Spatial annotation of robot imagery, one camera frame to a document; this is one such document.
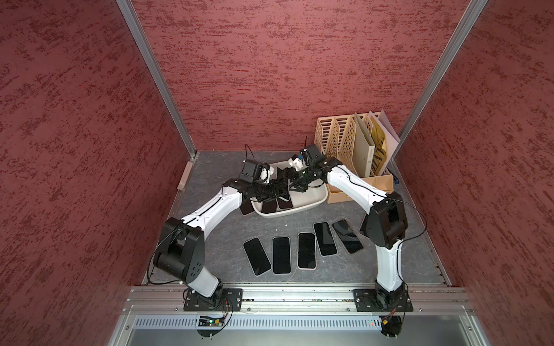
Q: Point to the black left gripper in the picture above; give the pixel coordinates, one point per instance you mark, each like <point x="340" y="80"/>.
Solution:
<point x="273" y="190"/>

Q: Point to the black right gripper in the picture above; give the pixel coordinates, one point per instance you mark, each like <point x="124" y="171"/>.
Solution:
<point x="299" y="187"/>

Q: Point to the white plastic storage box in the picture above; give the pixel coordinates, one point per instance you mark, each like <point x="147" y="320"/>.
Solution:
<point x="301" y="201"/>

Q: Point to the black phone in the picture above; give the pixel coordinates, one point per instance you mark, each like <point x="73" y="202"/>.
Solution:
<point x="257" y="256"/>
<point x="347" y="236"/>
<point x="325" y="239"/>

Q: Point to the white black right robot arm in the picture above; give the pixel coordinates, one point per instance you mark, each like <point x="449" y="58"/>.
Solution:
<point x="385" y="223"/>

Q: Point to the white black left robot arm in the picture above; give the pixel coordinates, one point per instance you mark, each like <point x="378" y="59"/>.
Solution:
<point x="181" y="248"/>

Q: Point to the beige plastic desk organizer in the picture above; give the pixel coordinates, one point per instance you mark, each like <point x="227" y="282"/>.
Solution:
<point x="335" y="136"/>

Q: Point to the beige file folder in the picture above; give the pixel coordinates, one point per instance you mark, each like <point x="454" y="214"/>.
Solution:
<point x="364" y="148"/>

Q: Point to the yellow paper envelope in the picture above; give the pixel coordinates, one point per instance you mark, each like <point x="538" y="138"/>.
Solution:
<point x="379" y="139"/>

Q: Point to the pink block at wall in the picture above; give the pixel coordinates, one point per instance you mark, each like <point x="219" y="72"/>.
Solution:
<point x="185" y="176"/>

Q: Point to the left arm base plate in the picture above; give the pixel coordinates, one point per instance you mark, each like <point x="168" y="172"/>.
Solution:
<point x="223" y="300"/>

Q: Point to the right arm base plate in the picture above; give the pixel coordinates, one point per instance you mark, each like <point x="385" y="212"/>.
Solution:
<point x="382" y="301"/>

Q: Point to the aluminium front rail frame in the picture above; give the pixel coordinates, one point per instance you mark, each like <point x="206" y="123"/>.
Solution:
<point x="312" y="307"/>

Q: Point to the right aluminium corner post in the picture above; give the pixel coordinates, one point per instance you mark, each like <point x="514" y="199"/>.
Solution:
<point x="462" y="30"/>

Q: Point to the aluminium corner post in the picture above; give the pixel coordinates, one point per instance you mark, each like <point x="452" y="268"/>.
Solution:
<point x="462" y="30"/>
<point x="132" y="20"/>

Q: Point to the left aluminium corner post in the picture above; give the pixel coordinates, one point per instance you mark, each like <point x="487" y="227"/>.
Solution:
<point x="132" y="20"/>

